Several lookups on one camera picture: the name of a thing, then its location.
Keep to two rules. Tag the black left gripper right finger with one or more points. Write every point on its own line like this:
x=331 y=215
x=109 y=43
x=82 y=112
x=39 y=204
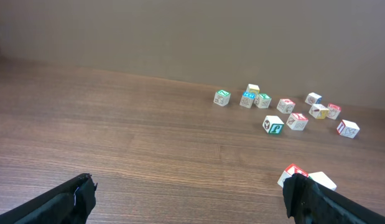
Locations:
x=309 y=202

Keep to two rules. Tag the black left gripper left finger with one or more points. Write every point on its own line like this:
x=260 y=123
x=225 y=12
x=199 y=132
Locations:
x=70 y=202

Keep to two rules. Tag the plain white wooden block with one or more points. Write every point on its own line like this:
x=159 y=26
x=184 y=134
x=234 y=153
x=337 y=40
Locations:
x=323 y=179

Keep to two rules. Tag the red A letter block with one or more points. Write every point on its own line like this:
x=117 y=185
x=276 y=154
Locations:
x=289 y=172

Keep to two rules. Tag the red Y letter block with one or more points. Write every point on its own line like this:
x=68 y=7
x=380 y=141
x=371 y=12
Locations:
x=297 y=121

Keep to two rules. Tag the beige picture block right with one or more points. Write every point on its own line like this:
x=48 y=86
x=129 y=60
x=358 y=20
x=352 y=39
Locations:
x=348 y=129

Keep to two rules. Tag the green J letter block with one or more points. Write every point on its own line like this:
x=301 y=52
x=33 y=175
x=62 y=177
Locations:
x=273 y=124

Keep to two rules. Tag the yellow picture block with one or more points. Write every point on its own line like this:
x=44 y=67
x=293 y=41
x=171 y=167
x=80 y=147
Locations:
x=318 y=111

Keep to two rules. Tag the red M letter block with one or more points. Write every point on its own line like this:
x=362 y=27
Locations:
x=334 y=111

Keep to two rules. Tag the red 9 number block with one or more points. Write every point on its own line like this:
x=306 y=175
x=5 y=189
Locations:
x=285 y=106

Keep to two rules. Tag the blue edged top block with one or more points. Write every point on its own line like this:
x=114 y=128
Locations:
x=313 y=98

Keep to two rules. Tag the green F letter block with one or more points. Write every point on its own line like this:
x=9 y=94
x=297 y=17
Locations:
x=262 y=101

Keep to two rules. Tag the blue letter block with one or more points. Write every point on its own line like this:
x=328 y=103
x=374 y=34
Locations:
x=247 y=99

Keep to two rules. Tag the yellow edged top block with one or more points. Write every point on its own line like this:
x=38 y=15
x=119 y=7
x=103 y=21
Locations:
x=252 y=88

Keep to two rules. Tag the green Z letter block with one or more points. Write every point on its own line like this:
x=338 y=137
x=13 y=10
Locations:
x=222 y=97

